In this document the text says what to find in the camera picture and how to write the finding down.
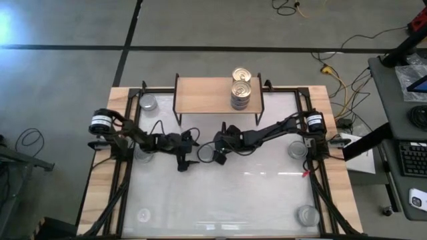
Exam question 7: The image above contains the blue tablet screen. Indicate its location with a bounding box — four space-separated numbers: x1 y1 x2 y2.
406 75 427 94

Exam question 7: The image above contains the wooden shelf black metal frame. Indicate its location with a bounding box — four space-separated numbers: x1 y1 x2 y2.
171 72 266 127

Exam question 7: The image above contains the black coiled floor cable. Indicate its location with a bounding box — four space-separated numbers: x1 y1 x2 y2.
271 0 298 17

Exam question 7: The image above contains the black keyboard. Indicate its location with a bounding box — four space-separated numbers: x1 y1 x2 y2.
398 139 427 178

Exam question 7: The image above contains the white smartphone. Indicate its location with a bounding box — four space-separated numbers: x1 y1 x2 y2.
408 187 427 213

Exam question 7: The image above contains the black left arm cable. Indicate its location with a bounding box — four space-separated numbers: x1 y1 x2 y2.
150 119 201 148

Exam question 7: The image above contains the grey side desk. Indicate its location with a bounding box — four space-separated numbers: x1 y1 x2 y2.
368 55 427 221

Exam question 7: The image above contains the yellow floor cable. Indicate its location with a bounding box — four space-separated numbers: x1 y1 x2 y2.
294 1 328 19

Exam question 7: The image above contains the grey metal stand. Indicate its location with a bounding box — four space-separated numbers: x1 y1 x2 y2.
0 134 55 239

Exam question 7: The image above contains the black cable loop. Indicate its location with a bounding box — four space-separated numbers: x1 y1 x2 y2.
14 127 45 158

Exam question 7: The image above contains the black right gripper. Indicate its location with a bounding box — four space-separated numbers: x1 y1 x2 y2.
212 121 247 166

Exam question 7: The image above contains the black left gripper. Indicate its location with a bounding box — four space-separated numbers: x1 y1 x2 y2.
165 129 201 173

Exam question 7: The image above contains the clear plastic bag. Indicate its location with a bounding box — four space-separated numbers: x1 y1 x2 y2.
394 53 427 103

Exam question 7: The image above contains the black power adapter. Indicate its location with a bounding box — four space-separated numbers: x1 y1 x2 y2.
336 117 352 131

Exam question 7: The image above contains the black side bracket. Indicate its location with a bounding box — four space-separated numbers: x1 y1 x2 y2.
328 137 352 149
87 139 111 151

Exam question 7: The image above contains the black diagonal support strut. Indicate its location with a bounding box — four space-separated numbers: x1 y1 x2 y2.
342 122 394 162

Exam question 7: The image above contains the black stand leg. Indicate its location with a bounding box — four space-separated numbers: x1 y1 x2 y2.
381 25 427 69

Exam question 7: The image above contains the black aluminium table frame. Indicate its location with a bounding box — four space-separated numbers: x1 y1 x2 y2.
75 79 363 240

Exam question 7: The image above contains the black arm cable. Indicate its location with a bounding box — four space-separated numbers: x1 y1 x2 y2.
195 140 250 165
150 119 201 148

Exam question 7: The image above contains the black floor box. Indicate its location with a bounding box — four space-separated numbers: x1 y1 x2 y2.
34 216 79 240

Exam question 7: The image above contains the long black floor cable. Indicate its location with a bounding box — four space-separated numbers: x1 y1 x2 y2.
311 25 409 63

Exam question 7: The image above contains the black floor tape line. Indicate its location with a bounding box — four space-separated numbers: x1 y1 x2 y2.
112 0 144 88
0 44 398 54

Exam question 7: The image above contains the white paper sheet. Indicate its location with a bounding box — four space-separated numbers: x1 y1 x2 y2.
339 132 377 175

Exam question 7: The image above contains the yellow extension cable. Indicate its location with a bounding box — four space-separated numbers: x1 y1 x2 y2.
320 64 351 119

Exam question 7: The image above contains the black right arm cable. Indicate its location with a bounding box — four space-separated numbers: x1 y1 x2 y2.
195 140 250 165

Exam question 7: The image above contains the black round device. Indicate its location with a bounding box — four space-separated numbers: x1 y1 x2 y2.
407 104 427 131

